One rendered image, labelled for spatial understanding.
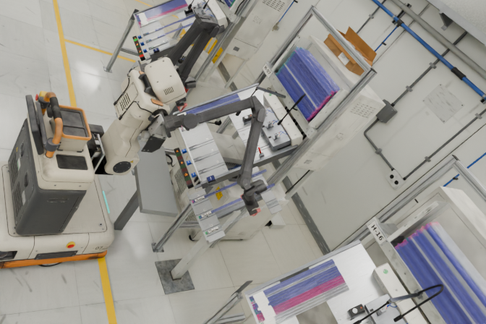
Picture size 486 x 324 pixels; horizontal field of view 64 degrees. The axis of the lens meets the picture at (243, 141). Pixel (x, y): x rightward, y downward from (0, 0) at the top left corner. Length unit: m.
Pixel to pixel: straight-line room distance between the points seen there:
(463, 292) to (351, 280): 0.54
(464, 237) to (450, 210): 0.14
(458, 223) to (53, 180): 2.01
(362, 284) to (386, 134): 2.03
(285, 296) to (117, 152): 1.20
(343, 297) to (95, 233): 1.48
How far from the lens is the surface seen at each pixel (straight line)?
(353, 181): 4.14
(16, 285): 2.64
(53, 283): 2.69
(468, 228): 2.28
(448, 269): 2.12
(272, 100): 2.89
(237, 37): 3.77
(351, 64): 2.97
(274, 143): 2.66
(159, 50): 3.56
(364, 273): 2.33
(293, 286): 2.27
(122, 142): 2.24
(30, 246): 2.47
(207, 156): 2.72
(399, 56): 4.16
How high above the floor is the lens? 2.28
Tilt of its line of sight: 28 degrees down
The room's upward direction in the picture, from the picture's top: 39 degrees clockwise
